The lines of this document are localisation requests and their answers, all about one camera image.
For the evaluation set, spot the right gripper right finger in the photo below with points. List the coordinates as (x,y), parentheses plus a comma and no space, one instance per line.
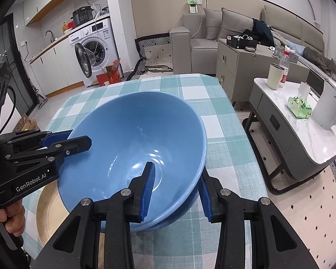
(275,244)

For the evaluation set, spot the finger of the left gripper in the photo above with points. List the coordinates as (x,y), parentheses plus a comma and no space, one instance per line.
(55,137)
(70,147)

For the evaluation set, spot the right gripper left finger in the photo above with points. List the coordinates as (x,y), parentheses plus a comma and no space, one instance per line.
(75,244)

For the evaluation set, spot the beige plate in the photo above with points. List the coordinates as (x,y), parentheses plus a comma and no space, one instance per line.
(50,212)

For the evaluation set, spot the light blue ribbed bowl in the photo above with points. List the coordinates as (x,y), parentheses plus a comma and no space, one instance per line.
(126,133)

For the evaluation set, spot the large dark blue bowl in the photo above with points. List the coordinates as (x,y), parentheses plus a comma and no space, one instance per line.
(168,218)

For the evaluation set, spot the white kitchen base cabinets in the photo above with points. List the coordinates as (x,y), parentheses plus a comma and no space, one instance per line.
(57,69)

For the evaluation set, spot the person left hand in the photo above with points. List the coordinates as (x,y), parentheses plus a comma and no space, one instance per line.
(14,218)

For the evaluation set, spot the cardboard box with cat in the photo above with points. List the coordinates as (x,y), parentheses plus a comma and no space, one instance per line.
(25,123)

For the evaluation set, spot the teal checked tablecloth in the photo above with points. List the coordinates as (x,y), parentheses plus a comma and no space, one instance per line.
(191,241)

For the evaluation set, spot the red cardboard box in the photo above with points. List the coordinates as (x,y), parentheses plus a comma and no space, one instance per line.
(111,76)

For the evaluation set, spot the marble coffee table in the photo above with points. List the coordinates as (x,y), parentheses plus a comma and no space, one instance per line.
(304,148)

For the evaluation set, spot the white washing machine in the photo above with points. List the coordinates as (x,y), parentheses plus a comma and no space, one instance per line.
(94,49)

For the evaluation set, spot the black pressure cooker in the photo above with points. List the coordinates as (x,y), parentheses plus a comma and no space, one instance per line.
(82,15)

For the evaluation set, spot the green tissue pack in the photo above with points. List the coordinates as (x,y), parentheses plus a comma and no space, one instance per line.
(299,105)

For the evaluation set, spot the white electric kettle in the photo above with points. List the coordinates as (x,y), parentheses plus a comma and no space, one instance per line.
(324,112)

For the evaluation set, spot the grey sofa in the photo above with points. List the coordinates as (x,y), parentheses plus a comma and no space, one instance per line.
(195,42)

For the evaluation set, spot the beige tumbler cup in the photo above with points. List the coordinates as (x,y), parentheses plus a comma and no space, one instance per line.
(274,76)

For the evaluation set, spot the grey drawer cabinet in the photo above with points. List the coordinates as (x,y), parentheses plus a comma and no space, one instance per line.
(237,69)

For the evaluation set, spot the plastic water bottle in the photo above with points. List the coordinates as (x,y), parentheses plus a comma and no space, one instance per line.
(284,63)

